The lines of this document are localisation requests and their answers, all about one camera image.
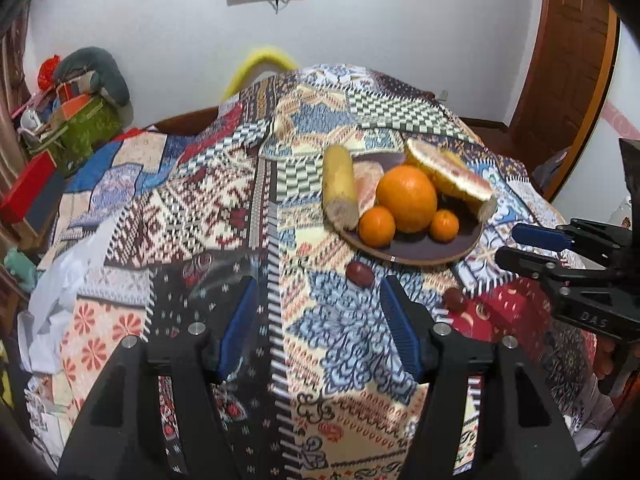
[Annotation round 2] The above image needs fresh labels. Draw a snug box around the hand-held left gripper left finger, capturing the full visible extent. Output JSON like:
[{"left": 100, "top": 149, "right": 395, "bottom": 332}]
[{"left": 57, "top": 277, "right": 261, "bottom": 480}]

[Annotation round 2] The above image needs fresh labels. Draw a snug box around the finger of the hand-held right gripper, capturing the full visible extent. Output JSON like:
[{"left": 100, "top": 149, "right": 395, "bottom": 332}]
[
  {"left": 495, "top": 246, "right": 621, "bottom": 286},
  {"left": 511, "top": 217, "right": 628, "bottom": 261}
]

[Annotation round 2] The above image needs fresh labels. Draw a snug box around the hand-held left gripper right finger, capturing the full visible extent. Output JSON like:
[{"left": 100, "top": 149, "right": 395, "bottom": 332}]
[{"left": 379, "top": 276, "right": 583, "bottom": 480}]

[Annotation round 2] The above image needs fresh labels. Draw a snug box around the red date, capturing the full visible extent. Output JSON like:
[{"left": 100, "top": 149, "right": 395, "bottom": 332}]
[
  {"left": 444, "top": 287, "right": 469, "bottom": 314},
  {"left": 346, "top": 261, "right": 374, "bottom": 288}
]

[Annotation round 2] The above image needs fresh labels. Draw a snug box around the dark brown round plate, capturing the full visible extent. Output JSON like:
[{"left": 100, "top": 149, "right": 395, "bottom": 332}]
[{"left": 330, "top": 152, "right": 498, "bottom": 267}]

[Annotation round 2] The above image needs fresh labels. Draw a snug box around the small mandarin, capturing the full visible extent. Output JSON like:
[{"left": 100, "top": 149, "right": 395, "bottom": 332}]
[
  {"left": 429, "top": 209, "right": 460, "bottom": 243},
  {"left": 358, "top": 205, "right": 397, "bottom": 248}
]

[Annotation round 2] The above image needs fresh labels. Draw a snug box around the pomelo wedge with peel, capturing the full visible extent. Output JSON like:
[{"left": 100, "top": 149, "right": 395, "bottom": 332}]
[{"left": 404, "top": 139, "right": 496, "bottom": 221}]

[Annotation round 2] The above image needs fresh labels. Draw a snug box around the large orange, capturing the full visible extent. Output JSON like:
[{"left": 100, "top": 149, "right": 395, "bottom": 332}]
[{"left": 376, "top": 165, "right": 438, "bottom": 234}]

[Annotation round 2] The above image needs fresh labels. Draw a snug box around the yellow sugarcane piece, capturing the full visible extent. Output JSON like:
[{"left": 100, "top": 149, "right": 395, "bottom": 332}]
[{"left": 321, "top": 145, "right": 360, "bottom": 231}]

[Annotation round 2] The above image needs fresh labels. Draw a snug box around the person's right hand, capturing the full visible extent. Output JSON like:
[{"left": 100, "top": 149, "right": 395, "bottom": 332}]
[{"left": 595, "top": 337, "right": 616, "bottom": 381}]

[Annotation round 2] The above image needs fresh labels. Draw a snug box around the light grey cloth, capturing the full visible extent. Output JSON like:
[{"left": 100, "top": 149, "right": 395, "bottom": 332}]
[{"left": 575, "top": 395, "right": 617, "bottom": 441}]

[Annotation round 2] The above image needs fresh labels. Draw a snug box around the patchwork patterned blanket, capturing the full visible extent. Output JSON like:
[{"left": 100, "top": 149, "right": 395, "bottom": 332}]
[{"left": 20, "top": 62, "right": 616, "bottom": 480}]

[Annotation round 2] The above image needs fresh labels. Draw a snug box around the peeled pink pomelo segment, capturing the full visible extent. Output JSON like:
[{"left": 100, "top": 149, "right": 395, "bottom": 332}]
[{"left": 352, "top": 162, "right": 386, "bottom": 213}]

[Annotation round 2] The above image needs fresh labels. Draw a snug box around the brown wooden door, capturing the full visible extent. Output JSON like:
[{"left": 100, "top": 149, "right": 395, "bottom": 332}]
[{"left": 510, "top": 0, "right": 621, "bottom": 201}]

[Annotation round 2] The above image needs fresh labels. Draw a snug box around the white plastic bag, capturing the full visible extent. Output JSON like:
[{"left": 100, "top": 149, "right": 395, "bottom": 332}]
[{"left": 17, "top": 220, "right": 121, "bottom": 376}]

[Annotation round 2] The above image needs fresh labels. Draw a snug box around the brown wooden headboard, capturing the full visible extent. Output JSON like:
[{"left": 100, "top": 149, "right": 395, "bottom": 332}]
[{"left": 150, "top": 105, "right": 221, "bottom": 136}]

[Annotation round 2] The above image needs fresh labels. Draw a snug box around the teal cloth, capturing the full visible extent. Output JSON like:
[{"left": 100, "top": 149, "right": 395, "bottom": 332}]
[{"left": 2, "top": 250, "right": 38, "bottom": 291}]

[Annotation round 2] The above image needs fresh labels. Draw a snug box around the green patterned box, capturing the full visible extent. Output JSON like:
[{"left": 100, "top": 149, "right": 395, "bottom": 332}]
[{"left": 45, "top": 97, "right": 123, "bottom": 171}]

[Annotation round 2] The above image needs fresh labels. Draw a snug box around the red flat box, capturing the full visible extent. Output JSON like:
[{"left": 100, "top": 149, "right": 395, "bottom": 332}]
[{"left": 0, "top": 152, "right": 66, "bottom": 226}]

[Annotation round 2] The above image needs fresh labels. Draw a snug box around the yellow curved cushion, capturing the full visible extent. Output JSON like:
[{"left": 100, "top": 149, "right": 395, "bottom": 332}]
[{"left": 220, "top": 45, "right": 301, "bottom": 103}]

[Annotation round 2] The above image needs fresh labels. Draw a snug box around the orange box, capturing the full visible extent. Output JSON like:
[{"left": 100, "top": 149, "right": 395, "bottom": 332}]
[{"left": 52, "top": 87, "right": 96, "bottom": 121}]

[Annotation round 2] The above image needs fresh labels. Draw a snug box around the grey green pillow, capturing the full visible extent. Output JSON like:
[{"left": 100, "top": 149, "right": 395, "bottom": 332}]
[{"left": 52, "top": 46, "right": 133, "bottom": 108}]

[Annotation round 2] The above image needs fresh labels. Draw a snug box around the red plastic bag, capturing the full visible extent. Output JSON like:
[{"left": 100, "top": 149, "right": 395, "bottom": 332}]
[{"left": 39, "top": 56, "right": 63, "bottom": 91}]

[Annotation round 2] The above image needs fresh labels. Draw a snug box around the brown curtain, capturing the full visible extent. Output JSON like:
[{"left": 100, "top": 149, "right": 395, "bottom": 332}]
[{"left": 0, "top": 15, "right": 31, "bottom": 161}]

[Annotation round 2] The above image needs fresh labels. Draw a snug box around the pink wall sticker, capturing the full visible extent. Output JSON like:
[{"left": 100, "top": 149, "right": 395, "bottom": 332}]
[{"left": 600, "top": 100, "right": 640, "bottom": 141}]

